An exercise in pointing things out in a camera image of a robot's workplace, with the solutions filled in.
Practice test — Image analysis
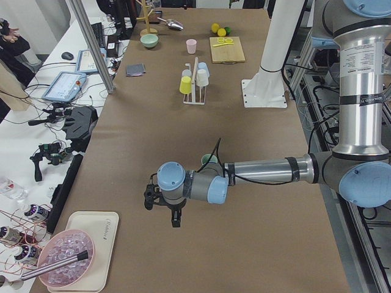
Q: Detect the computer mouse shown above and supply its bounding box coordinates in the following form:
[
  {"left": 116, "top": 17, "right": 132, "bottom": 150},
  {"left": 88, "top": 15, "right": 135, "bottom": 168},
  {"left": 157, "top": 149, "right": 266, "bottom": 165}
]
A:
[{"left": 61, "top": 51, "right": 74, "bottom": 60}]

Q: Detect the green bowl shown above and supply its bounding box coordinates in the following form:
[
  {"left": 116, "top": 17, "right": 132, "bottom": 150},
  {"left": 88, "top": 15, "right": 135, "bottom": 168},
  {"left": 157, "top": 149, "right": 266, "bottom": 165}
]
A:
[{"left": 140, "top": 34, "right": 159, "bottom": 49}]

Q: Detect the wooden cutting board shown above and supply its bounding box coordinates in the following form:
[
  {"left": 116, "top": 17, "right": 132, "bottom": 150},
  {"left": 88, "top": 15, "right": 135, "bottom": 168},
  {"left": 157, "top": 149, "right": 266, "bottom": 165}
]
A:
[{"left": 210, "top": 37, "right": 246, "bottom": 63}]

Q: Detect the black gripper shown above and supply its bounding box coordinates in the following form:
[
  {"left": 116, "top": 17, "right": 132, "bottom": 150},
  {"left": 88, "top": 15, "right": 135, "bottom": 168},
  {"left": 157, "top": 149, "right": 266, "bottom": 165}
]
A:
[{"left": 144, "top": 183, "right": 183, "bottom": 228}]

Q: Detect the pink plastic cup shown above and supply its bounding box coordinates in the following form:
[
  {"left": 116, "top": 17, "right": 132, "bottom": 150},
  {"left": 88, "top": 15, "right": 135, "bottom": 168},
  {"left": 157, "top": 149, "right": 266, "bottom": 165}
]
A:
[{"left": 186, "top": 39, "right": 197, "bottom": 54}]

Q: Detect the cream plastic tray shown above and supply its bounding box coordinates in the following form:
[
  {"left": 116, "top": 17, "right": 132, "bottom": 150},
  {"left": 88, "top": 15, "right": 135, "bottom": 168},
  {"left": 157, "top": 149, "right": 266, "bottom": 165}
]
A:
[{"left": 38, "top": 211, "right": 119, "bottom": 292}]

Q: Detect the plastic water bottle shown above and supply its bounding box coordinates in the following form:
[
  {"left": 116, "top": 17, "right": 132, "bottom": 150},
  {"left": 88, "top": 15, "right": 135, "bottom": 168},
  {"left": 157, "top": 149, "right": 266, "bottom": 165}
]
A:
[{"left": 1, "top": 176, "right": 27, "bottom": 200}]

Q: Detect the grey folded cloth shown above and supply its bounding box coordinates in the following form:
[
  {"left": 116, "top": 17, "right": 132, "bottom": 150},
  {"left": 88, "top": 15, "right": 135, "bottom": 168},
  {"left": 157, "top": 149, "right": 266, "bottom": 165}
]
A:
[{"left": 126, "top": 63, "right": 145, "bottom": 76}]

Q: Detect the metal muddler tool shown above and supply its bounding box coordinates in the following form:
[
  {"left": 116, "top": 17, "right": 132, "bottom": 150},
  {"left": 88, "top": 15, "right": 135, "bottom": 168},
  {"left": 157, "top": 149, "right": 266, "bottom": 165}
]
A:
[{"left": 20, "top": 250, "right": 89, "bottom": 281}]

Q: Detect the aluminium frame post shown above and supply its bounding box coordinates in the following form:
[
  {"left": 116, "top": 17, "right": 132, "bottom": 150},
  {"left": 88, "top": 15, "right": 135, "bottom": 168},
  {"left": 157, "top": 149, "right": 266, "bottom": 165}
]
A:
[{"left": 68, "top": 0, "right": 114, "bottom": 94}]

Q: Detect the pink bowl of ice cubes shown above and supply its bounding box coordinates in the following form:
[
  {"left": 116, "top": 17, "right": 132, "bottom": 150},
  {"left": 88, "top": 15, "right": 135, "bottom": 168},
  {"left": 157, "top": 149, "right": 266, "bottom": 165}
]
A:
[{"left": 37, "top": 229, "right": 96, "bottom": 288}]

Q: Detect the wooden mug tree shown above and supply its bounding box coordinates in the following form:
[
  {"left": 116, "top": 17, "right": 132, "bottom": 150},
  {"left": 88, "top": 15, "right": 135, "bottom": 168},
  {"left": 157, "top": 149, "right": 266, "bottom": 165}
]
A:
[{"left": 136, "top": 0, "right": 158, "bottom": 37}]

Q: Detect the whole yellow lemon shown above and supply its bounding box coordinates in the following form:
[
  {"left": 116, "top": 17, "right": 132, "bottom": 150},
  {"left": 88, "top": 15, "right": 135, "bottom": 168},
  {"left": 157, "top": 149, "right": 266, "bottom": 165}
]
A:
[
  {"left": 211, "top": 23, "right": 220, "bottom": 34},
  {"left": 217, "top": 27, "right": 227, "bottom": 37}
]

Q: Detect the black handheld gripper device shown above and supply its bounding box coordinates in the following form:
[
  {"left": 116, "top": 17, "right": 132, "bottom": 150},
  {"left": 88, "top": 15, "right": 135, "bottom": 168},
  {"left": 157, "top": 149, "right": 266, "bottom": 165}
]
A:
[{"left": 30, "top": 142, "right": 73, "bottom": 182}]

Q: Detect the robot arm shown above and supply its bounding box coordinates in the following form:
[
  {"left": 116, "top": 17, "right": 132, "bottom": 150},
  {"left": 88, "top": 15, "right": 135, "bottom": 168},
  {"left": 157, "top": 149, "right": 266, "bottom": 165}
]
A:
[{"left": 144, "top": 1, "right": 390, "bottom": 228}]

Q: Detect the green plastic cup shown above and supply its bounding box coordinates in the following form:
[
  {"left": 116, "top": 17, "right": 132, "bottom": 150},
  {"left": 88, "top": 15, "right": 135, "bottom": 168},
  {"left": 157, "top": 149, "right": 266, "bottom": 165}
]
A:
[{"left": 201, "top": 153, "right": 218, "bottom": 165}]

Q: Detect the metal scoop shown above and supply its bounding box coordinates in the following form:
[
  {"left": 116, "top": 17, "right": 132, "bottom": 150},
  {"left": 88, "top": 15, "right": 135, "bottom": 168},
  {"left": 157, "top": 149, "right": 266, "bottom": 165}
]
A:
[{"left": 158, "top": 17, "right": 184, "bottom": 31}]

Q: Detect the white wire cup holder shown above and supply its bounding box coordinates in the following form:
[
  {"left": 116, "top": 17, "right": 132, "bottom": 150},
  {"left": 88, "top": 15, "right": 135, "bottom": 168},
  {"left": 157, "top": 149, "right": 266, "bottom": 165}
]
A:
[{"left": 183, "top": 57, "right": 207, "bottom": 105}]

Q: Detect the teach pendant tablet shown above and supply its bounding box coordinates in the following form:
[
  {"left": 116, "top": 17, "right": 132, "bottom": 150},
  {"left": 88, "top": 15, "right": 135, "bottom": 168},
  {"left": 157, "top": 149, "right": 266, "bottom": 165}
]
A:
[
  {"left": 42, "top": 71, "right": 87, "bottom": 103},
  {"left": 75, "top": 49, "right": 98, "bottom": 74}
]

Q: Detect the cream white plastic cup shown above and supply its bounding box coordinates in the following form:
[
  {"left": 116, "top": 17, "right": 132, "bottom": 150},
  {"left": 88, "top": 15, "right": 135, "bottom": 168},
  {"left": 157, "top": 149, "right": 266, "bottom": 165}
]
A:
[{"left": 196, "top": 69, "right": 209, "bottom": 87}]

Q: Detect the light blue plastic cup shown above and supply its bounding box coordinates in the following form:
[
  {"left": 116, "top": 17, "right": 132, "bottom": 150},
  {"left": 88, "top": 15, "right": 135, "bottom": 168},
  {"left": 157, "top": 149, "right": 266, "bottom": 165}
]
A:
[{"left": 198, "top": 62, "right": 210, "bottom": 77}]

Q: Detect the black stand plate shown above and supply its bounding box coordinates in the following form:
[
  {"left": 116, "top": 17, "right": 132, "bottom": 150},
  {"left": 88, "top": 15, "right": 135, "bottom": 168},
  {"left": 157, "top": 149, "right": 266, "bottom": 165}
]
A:
[{"left": 62, "top": 106, "right": 98, "bottom": 152}]

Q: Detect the black keyboard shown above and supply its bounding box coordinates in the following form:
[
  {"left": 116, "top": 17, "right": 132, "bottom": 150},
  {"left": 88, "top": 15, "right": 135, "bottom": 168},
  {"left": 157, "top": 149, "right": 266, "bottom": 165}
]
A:
[{"left": 91, "top": 23, "right": 105, "bottom": 48}]

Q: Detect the white pillar base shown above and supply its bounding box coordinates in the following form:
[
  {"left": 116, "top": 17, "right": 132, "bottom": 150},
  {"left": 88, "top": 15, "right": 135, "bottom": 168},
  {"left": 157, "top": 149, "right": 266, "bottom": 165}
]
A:
[{"left": 242, "top": 0, "right": 306, "bottom": 108}]

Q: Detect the yellow plastic knife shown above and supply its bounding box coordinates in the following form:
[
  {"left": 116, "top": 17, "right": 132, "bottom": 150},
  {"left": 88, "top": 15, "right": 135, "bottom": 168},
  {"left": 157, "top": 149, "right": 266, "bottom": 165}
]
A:
[{"left": 212, "top": 42, "right": 234, "bottom": 48}]

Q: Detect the grey plastic cup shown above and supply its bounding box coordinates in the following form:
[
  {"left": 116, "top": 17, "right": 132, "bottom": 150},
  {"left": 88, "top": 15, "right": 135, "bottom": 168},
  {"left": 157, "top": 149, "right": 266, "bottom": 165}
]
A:
[{"left": 181, "top": 69, "right": 192, "bottom": 77}]

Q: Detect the yellow plastic cup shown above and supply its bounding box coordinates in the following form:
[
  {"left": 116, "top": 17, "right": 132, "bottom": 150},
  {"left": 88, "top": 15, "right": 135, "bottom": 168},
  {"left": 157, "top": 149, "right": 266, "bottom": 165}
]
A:
[{"left": 179, "top": 76, "right": 192, "bottom": 95}]

